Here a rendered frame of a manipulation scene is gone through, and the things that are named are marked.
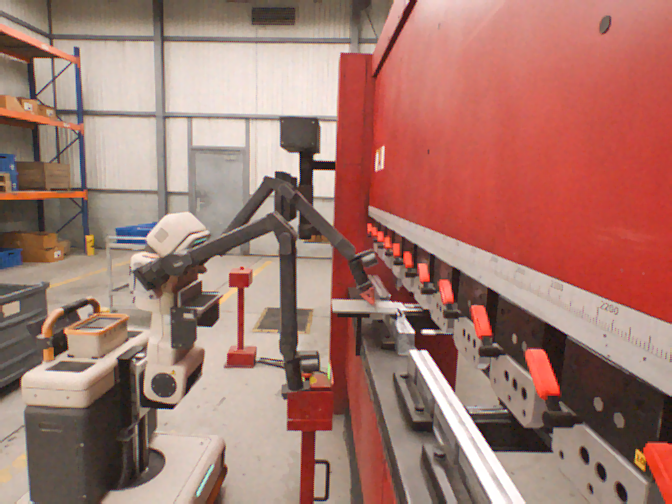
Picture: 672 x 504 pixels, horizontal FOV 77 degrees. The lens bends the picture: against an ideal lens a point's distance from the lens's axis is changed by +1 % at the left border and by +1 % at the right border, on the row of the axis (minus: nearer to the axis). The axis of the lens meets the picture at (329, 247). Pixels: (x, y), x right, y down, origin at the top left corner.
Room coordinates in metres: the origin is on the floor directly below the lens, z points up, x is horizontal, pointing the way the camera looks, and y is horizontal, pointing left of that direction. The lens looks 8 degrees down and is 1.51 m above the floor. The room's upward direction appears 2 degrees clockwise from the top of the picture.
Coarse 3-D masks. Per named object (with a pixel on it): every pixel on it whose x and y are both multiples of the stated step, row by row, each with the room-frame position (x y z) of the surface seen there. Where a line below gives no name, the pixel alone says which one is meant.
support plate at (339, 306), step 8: (336, 304) 1.80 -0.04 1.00; (344, 304) 1.81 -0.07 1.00; (352, 304) 1.81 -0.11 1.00; (360, 304) 1.82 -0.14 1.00; (368, 304) 1.82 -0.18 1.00; (336, 312) 1.71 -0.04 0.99; (344, 312) 1.71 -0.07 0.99; (352, 312) 1.71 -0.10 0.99; (360, 312) 1.71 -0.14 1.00; (368, 312) 1.71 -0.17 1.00; (376, 312) 1.71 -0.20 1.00; (384, 312) 1.71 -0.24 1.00; (392, 312) 1.72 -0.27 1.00
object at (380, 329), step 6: (372, 324) 1.90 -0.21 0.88; (378, 324) 1.84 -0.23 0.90; (384, 324) 1.84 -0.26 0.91; (378, 330) 1.75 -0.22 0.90; (384, 330) 1.76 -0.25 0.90; (378, 336) 1.71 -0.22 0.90; (390, 336) 1.69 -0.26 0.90; (384, 342) 1.62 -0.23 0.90; (390, 342) 1.62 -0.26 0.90; (384, 348) 1.61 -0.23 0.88; (390, 348) 1.61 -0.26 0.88
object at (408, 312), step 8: (408, 312) 2.24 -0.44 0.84; (416, 312) 2.25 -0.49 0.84; (424, 312) 2.25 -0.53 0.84; (408, 320) 2.23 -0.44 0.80; (416, 320) 2.23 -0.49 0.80; (424, 320) 2.23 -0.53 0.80; (432, 320) 2.23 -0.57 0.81; (416, 328) 2.23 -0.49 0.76; (424, 328) 2.23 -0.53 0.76; (432, 328) 2.23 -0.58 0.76
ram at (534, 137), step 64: (448, 0) 1.15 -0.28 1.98; (512, 0) 0.76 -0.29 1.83; (576, 0) 0.57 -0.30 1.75; (640, 0) 0.45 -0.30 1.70; (384, 64) 2.25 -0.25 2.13; (448, 64) 1.11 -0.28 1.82; (512, 64) 0.74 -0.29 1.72; (576, 64) 0.55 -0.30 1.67; (640, 64) 0.44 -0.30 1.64; (384, 128) 2.14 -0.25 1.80; (448, 128) 1.07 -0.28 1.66; (512, 128) 0.71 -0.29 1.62; (576, 128) 0.54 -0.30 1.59; (640, 128) 0.43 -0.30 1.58; (384, 192) 2.04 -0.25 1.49; (448, 192) 1.03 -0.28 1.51; (512, 192) 0.69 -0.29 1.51; (576, 192) 0.52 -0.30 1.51; (640, 192) 0.42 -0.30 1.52; (448, 256) 1.00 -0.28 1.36; (512, 256) 0.67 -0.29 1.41; (576, 256) 0.51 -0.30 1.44; (640, 256) 0.41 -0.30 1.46; (576, 320) 0.49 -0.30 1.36
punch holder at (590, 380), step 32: (576, 352) 0.48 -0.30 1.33; (576, 384) 0.47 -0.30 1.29; (608, 384) 0.42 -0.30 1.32; (640, 384) 0.38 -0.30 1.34; (608, 416) 0.42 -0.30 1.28; (640, 416) 0.38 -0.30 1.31; (576, 448) 0.46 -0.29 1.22; (608, 448) 0.41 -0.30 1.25; (640, 448) 0.37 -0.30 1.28; (576, 480) 0.45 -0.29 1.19; (608, 480) 0.40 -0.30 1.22; (640, 480) 0.36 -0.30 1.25
